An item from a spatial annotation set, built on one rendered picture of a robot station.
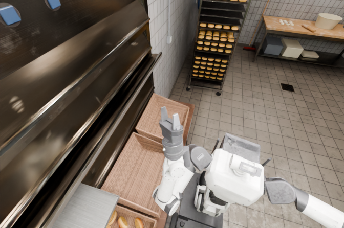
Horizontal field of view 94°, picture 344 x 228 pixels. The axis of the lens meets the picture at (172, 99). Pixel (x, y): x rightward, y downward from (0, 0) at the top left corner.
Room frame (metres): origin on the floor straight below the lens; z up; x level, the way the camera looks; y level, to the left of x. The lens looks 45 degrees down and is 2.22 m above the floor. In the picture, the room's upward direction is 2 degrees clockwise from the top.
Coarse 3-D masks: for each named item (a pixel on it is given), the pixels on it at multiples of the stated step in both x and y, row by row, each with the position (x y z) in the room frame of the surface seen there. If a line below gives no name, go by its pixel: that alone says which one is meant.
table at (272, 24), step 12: (276, 24) 3.80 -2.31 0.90; (300, 24) 3.85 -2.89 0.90; (312, 24) 3.88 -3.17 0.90; (264, 36) 3.63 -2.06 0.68; (300, 36) 3.46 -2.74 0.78; (312, 36) 3.41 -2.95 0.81; (324, 36) 3.36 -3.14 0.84; (336, 36) 3.27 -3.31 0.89; (300, 60) 3.41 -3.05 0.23; (312, 60) 3.43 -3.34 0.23; (324, 60) 3.44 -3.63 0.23; (336, 60) 3.46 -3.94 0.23
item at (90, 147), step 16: (144, 64) 1.24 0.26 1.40; (128, 80) 1.01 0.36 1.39; (144, 80) 1.00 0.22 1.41; (128, 96) 0.82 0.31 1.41; (112, 112) 0.66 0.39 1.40; (96, 128) 0.54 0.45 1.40; (112, 128) 0.53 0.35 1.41; (80, 144) 0.43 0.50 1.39; (64, 160) 0.34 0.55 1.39; (80, 160) 0.34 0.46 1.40; (64, 176) 0.26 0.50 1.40; (80, 176) 0.26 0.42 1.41; (48, 192) 0.19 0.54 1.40; (32, 208) 0.13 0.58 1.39; (48, 208) 0.13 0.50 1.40; (16, 224) 0.08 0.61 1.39; (32, 224) 0.08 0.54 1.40
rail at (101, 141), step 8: (152, 64) 1.20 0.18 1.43; (136, 88) 0.87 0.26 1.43; (120, 112) 0.64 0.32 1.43; (104, 136) 0.47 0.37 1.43; (96, 144) 0.42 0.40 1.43; (88, 160) 0.33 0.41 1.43; (80, 168) 0.29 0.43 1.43; (72, 184) 0.22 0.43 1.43; (64, 192) 0.19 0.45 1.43; (56, 208) 0.13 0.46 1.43; (48, 216) 0.10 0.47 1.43; (48, 224) 0.08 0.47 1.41
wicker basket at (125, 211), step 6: (120, 210) 0.25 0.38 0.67; (126, 210) 0.23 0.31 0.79; (120, 216) 0.22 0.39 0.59; (126, 216) 0.23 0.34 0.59; (132, 216) 0.23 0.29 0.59; (138, 216) 0.22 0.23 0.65; (144, 216) 0.21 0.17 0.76; (114, 222) 0.18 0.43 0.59; (132, 222) 0.19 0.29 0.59; (144, 222) 0.19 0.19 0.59; (150, 222) 0.19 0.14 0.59; (156, 222) 0.18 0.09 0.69
